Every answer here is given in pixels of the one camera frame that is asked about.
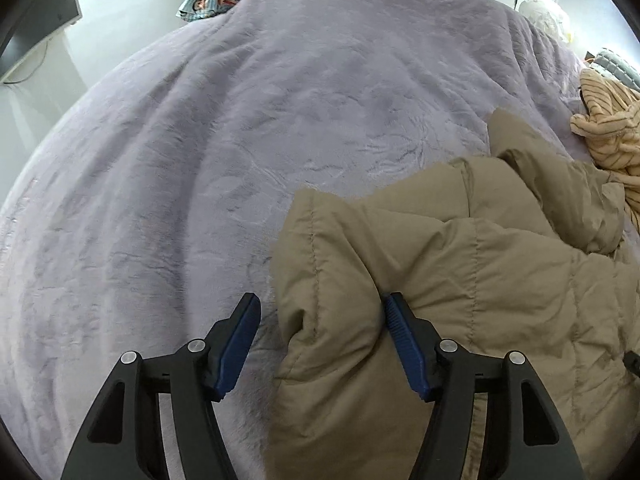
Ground olive quilted puffer jacket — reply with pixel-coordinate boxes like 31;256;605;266
266;110;639;479

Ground lavender fleece bed blanket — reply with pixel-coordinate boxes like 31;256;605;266
1;0;618;479

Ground cream striped bundled garment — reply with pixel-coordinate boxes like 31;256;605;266
570;68;640;230

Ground white floral pillow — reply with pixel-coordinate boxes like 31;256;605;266
518;0;572;44

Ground wall-mounted dark monitor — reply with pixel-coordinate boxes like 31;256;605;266
1;0;82;84

